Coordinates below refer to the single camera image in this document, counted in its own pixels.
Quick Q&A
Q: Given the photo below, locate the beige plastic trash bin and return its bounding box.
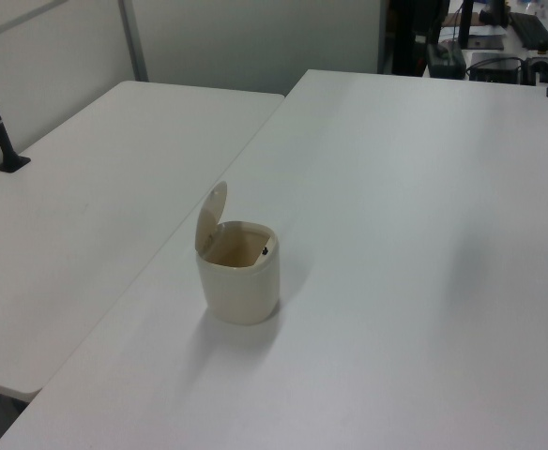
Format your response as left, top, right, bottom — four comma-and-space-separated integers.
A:
193, 180, 282, 326

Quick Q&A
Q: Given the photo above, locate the dark green black device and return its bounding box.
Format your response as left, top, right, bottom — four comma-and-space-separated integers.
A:
425, 42, 467, 79

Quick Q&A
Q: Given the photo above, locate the black electronics box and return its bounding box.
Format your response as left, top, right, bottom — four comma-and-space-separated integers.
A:
465, 51, 525, 83

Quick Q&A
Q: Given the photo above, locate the black monitor stand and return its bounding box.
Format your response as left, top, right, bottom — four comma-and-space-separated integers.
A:
455, 0, 476, 49

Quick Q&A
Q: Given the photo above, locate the black computer keyboard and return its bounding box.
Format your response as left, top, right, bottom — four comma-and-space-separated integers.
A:
508, 11, 548, 54

